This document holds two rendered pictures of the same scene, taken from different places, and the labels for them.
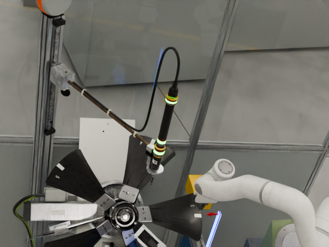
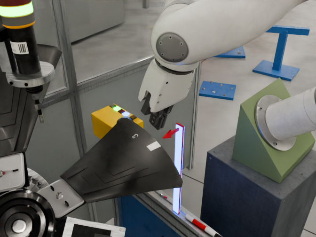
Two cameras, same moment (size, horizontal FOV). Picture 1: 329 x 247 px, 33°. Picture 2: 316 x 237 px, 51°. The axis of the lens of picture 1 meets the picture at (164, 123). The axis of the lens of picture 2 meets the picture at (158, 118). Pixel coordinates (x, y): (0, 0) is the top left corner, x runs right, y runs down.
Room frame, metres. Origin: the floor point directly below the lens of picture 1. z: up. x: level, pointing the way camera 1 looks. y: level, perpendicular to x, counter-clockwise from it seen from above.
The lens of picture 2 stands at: (1.22, 0.01, 1.67)
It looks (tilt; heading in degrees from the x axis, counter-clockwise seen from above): 33 degrees down; 335
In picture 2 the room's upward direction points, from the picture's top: straight up
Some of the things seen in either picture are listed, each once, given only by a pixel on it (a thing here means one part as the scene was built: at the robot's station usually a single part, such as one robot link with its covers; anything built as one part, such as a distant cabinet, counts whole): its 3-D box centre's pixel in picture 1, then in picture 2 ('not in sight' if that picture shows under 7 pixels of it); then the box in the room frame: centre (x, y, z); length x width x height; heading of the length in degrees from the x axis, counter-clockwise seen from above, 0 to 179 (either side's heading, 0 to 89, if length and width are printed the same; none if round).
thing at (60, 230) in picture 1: (61, 229); not in sight; (1.62, 0.33, 1.08); 0.07 x 0.04 x 0.06; 119
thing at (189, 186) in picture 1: (199, 192); (117, 129); (2.11, -0.25, 1.02); 0.16 x 0.10 x 0.11; 19
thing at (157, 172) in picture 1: (154, 159); (18, 46); (1.73, 0.00, 1.49); 0.09 x 0.07 x 0.10; 54
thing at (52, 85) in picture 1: (54, 80); not in sight; (2.12, 0.54, 1.48); 0.05 x 0.03 x 0.62; 144
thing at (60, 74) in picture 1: (61, 76); not in sight; (2.09, 0.50, 1.53); 0.10 x 0.07 x 0.08; 54
